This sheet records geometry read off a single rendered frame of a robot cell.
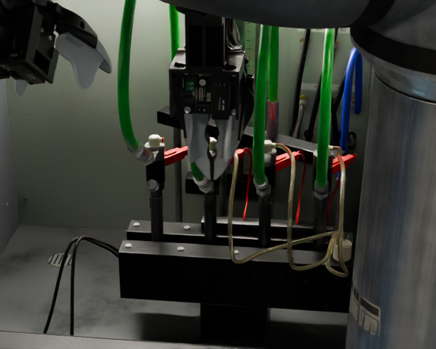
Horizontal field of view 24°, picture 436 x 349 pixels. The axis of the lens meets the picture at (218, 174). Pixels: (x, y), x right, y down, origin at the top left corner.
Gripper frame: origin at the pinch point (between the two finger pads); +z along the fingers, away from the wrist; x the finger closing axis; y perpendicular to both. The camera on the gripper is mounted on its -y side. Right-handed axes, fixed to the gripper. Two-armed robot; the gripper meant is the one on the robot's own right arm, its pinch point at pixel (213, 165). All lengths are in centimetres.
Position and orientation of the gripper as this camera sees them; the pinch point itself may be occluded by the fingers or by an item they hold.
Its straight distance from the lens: 111.8
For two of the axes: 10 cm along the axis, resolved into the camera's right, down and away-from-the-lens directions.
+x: 9.9, 0.5, -1.1
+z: 0.0, 9.0, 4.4
